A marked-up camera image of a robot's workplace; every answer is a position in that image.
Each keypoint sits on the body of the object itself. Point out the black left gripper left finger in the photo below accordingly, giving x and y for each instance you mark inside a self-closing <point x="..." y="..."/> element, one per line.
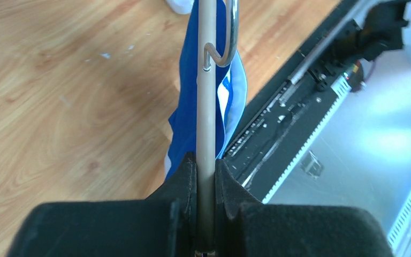
<point x="163" y="224"/>

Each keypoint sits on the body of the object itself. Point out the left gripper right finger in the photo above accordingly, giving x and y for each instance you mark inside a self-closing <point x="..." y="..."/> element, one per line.
<point x="247" y="227"/>

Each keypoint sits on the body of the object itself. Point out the blue underwear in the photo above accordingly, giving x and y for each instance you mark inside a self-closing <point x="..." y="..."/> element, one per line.
<point x="231" y="88"/>

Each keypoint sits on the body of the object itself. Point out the beige hanger with blue underwear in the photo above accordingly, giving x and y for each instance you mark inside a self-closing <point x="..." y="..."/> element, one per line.
<point x="208" y="59"/>

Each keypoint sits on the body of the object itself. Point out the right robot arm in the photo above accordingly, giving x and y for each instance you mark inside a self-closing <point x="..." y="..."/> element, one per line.
<point x="382" y="31"/>

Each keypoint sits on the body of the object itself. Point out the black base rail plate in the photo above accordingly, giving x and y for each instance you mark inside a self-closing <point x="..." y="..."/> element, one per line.
<point x="286" y="116"/>

